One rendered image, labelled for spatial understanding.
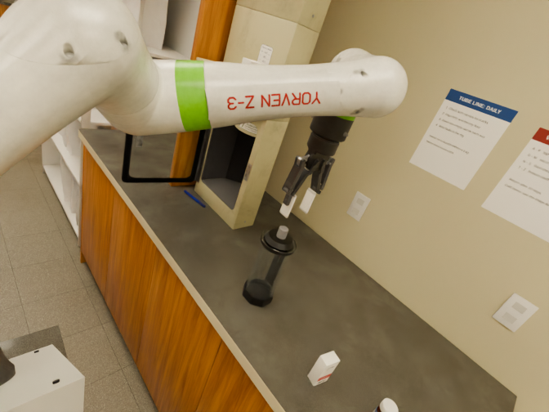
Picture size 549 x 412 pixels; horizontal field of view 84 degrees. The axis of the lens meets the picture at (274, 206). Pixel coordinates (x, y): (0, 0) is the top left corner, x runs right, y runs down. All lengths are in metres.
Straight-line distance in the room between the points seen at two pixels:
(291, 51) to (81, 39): 0.75
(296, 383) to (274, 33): 1.02
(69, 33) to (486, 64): 1.11
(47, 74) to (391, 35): 1.17
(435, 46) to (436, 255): 0.73
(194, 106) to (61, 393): 0.45
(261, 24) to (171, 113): 0.70
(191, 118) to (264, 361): 0.63
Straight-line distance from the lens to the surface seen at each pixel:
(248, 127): 1.19
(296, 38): 1.07
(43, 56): 0.41
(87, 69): 0.41
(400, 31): 1.36
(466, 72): 1.24
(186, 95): 0.53
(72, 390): 0.56
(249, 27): 1.22
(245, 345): 0.90
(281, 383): 0.88
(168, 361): 1.42
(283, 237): 0.87
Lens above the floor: 1.65
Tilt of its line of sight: 27 degrees down
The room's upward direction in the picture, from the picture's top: 21 degrees clockwise
